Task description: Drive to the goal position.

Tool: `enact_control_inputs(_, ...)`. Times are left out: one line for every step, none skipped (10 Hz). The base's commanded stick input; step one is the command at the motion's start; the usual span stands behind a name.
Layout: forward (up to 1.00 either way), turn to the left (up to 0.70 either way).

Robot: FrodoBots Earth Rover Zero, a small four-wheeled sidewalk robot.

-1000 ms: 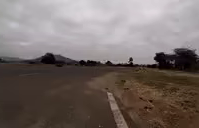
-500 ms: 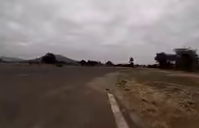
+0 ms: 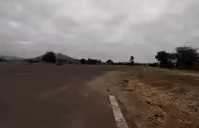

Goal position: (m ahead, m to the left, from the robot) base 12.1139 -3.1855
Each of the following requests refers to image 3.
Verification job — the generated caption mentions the distant row of trees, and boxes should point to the distant row of trees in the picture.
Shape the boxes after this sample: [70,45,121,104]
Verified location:
[79,55,155,66]

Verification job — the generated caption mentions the distant grey hill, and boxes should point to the distant grey hill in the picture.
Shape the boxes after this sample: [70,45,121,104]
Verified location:
[26,52,82,65]

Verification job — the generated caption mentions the dark round tree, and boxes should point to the dark round tree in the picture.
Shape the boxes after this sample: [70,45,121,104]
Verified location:
[41,51,57,64]

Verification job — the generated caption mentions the grey asphalt road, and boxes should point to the grey asphalt road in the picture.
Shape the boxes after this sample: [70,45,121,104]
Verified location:
[0,63,135,128]

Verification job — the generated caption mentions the bare brown dirt verge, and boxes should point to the bare brown dirt verge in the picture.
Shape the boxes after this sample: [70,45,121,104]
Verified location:
[86,64,199,128]

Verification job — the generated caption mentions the clump of dark trees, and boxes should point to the clump of dark trees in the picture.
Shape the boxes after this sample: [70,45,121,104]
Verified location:
[154,45,199,70]

